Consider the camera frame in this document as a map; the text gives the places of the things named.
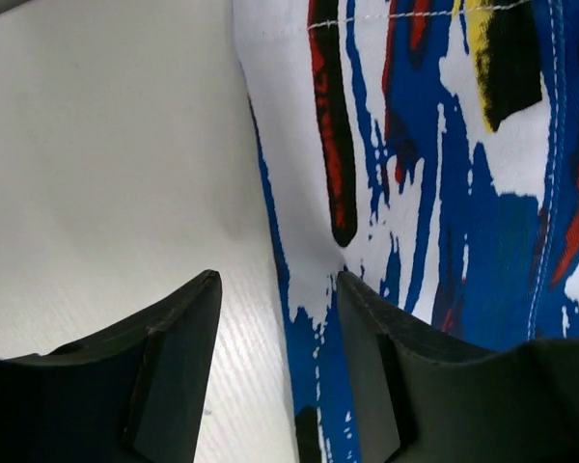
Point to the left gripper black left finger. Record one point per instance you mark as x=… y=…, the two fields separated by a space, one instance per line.
x=132 y=392

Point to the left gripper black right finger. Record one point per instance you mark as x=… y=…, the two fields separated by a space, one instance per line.
x=421 y=395

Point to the blue white red patterned trousers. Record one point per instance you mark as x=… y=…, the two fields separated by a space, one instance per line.
x=431 y=149

